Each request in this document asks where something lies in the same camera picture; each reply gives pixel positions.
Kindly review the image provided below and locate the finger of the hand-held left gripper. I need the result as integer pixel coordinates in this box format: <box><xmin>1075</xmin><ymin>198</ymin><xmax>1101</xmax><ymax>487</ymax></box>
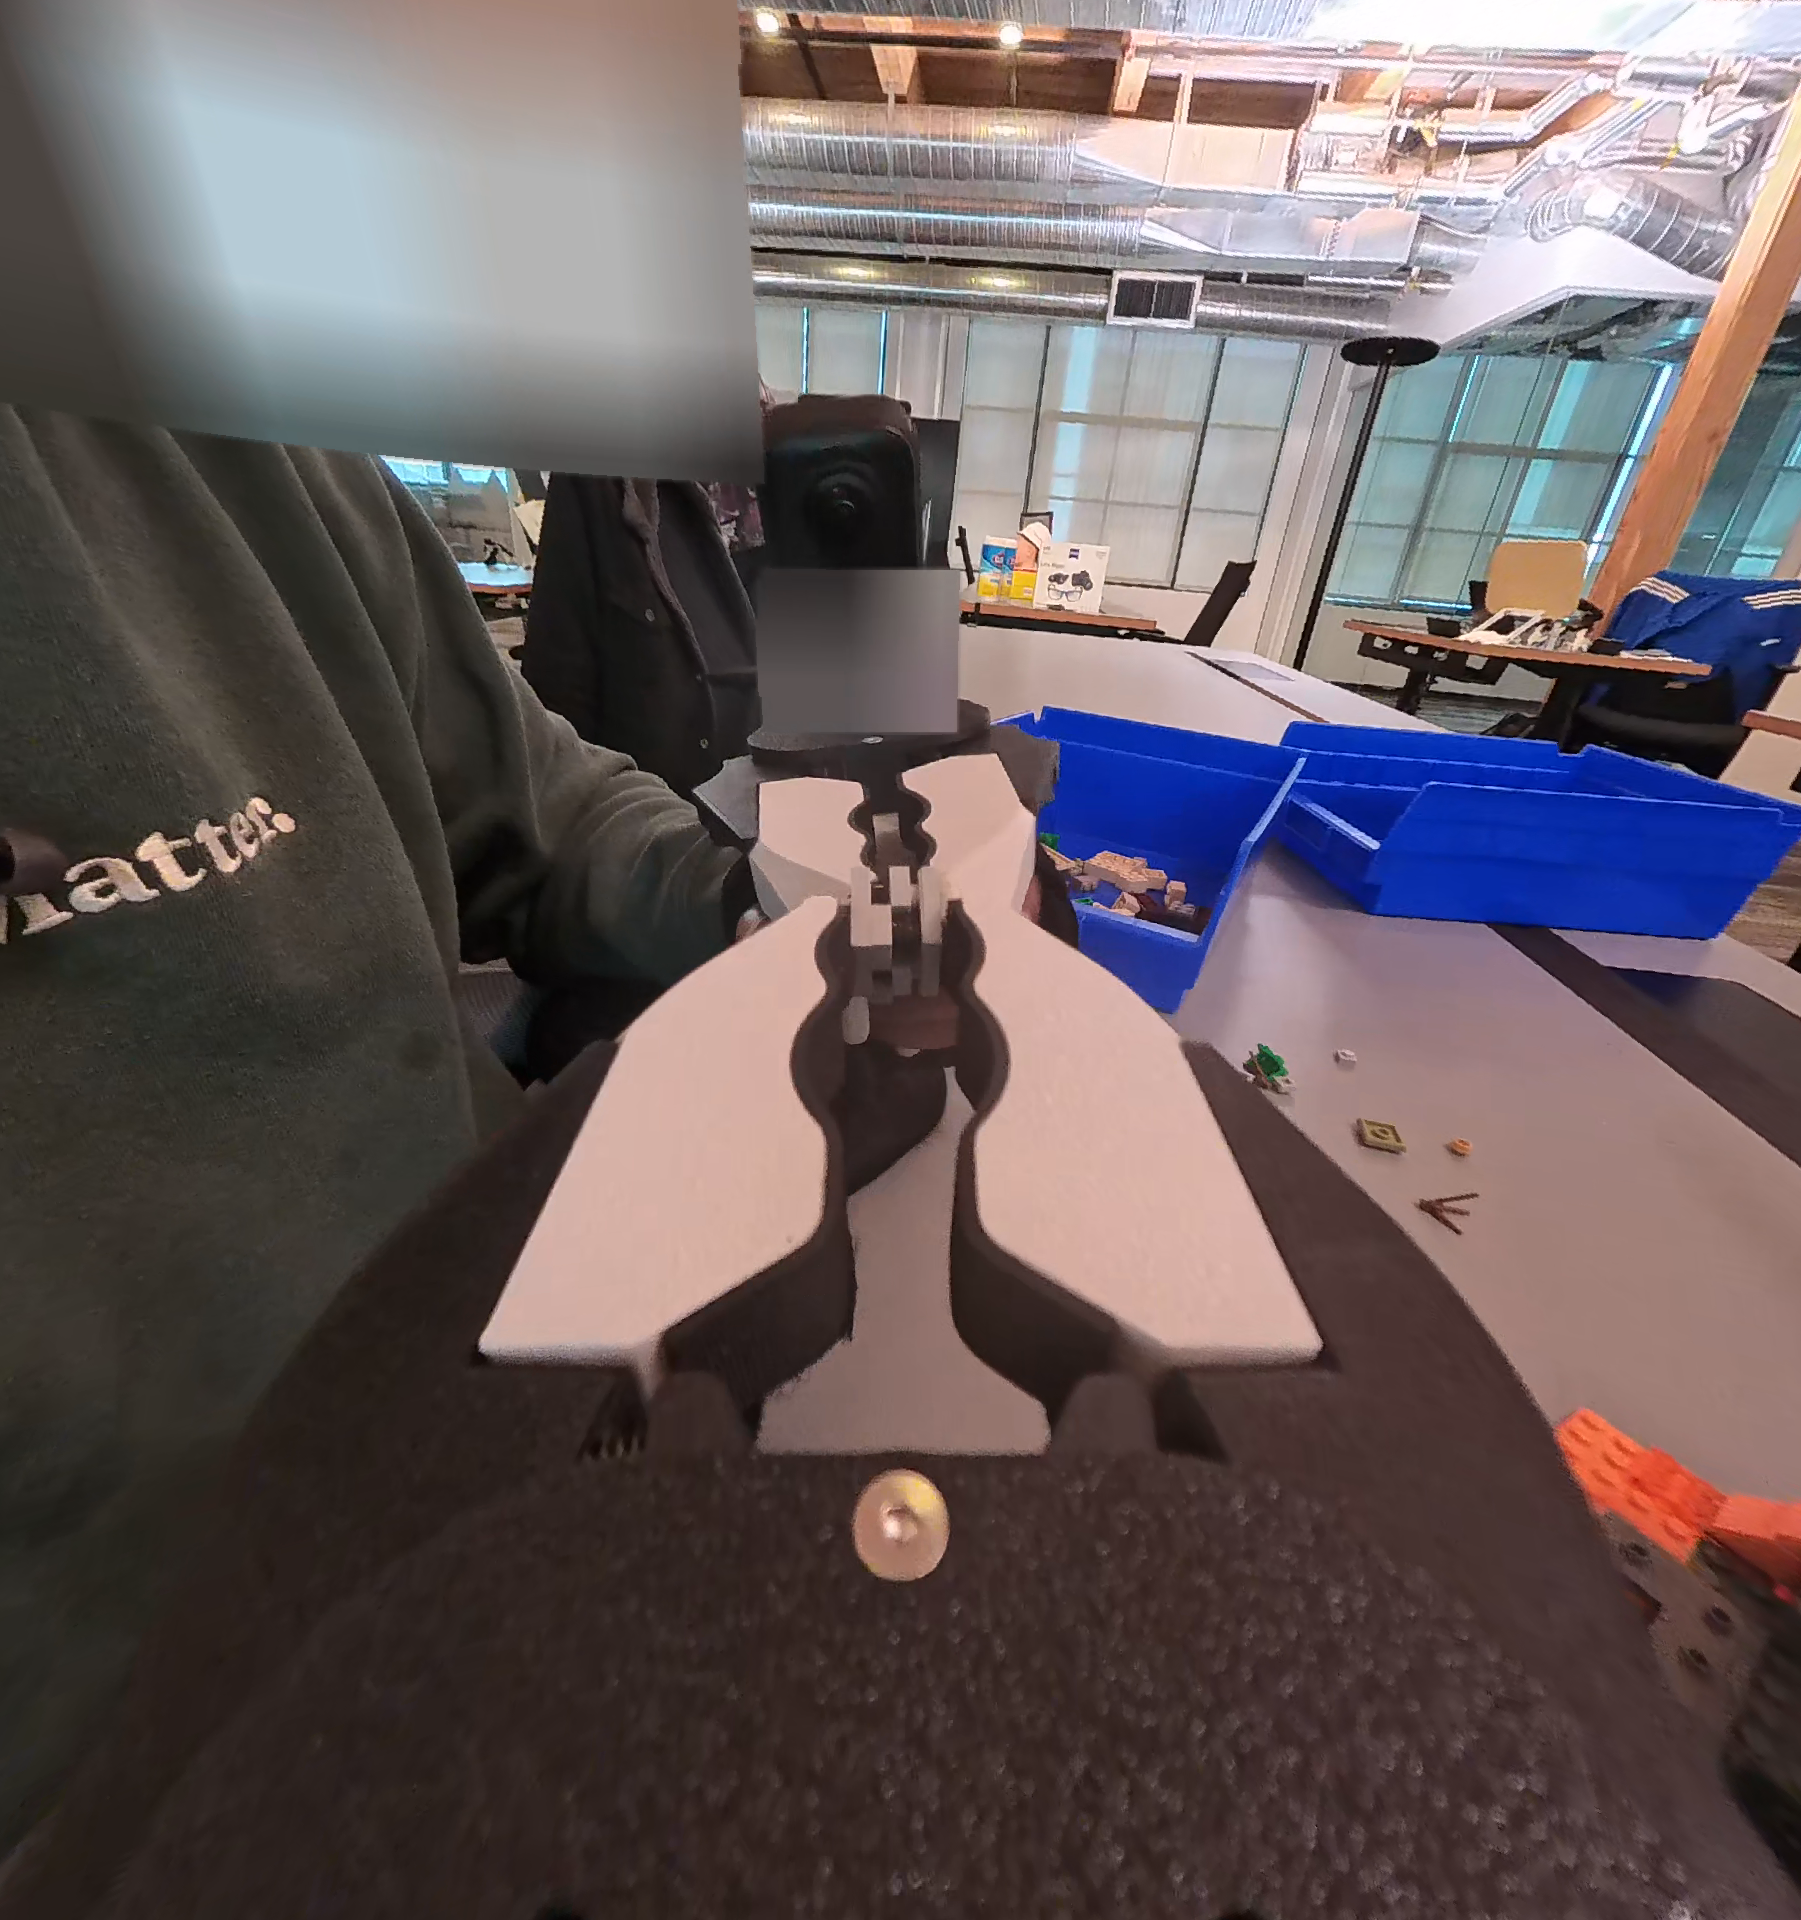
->
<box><xmin>748</xmin><ymin>767</ymin><xmax>883</xmax><ymax>920</ymax></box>
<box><xmin>916</xmin><ymin>741</ymin><xmax>1036</xmax><ymax>907</ymax></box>

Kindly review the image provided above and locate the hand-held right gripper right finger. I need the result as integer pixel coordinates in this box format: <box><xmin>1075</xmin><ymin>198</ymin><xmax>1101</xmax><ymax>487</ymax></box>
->
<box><xmin>951</xmin><ymin>900</ymin><xmax>1324</xmax><ymax>1391</ymax></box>

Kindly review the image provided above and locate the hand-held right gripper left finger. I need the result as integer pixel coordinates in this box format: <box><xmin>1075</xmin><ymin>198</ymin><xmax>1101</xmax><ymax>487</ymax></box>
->
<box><xmin>479</xmin><ymin>900</ymin><xmax>855</xmax><ymax>1378</ymax></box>

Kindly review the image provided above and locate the small grey brick assembly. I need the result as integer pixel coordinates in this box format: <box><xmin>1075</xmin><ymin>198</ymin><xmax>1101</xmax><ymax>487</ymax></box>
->
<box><xmin>833</xmin><ymin>809</ymin><xmax>978</xmax><ymax>1049</ymax></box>

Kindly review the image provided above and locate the grey desk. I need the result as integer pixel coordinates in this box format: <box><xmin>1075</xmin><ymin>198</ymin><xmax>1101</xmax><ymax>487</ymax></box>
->
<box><xmin>761</xmin><ymin>638</ymin><xmax>1801</xmax><ymax>1466</ymax></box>

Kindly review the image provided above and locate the pile of loose bricks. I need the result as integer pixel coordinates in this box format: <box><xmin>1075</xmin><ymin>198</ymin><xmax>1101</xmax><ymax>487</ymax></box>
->
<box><xmin>1047</xmin><ymin>842</ymin><xmax>1220</xmax><ymax>934</ymax></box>

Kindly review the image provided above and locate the blue plastic bin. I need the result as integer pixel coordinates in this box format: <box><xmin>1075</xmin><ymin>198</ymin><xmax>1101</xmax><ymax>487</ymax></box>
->
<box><xmin>996</xmin><ymin>708</ymin><xmax>1310</xmax><ymax>1018</ymax></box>
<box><xmin>1402</xmin><ymin>767</ymin><xmax>1801</xmax><ymax>940</ymax></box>
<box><xmin>1271</xmin><ymin>718</ymin><xmax>1603</xmax><ymax>900</ymax></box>

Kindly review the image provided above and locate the dark jacket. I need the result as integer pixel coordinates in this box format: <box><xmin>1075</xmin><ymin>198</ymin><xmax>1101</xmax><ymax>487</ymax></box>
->
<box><xmin>526</xmin><ymin>472</ymin><xmax>769</xmax><ymax>809</ymax></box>

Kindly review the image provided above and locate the green sweatshirt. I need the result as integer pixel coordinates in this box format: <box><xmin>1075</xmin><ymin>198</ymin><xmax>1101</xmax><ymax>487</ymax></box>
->
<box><xmin>0</xmin><ymin>403</ymin><xmax>642</xmax><ymax>1920</ymax></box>

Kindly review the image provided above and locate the black floor lamp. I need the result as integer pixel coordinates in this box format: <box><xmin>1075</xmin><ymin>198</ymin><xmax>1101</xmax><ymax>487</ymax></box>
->
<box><xmin>1289</xmin><ymin>337</ymin><xmax>1446</xmax><ymax>671</ymax></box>

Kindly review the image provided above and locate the multicoloured brick model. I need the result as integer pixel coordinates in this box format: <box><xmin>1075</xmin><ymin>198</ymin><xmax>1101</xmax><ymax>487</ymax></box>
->
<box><xmin>1559</xmin><ymin>1408</ymin><xmax>1801</xmax><ymax>1854</ymax></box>

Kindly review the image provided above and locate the tan chair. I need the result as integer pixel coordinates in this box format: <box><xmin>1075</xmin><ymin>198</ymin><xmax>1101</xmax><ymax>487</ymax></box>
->
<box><xmin>1484</xmin><ymin>541</ymin><xmax>1596</xmax><ymax>611</ymax></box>

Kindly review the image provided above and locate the blue jacket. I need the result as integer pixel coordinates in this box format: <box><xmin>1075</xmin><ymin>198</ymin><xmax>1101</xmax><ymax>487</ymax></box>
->
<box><xmin>1599</xmin><ymin>569</ymin><xmax>1801</xmax><ymax>711</ymax></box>

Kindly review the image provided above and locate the silver ceiling duct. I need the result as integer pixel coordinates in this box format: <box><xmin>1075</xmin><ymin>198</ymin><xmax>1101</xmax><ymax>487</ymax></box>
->
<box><xmin>744</xmin><ymin>91</ymin><xmax>1187</xmax><ymax>259</ymax></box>

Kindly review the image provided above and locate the wooden post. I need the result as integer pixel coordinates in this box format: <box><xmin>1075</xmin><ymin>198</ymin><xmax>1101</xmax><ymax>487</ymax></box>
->
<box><xmin>1587</xmin><ymin>28</ymin><xmax>1801</xmax><ymax>618</ymax></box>

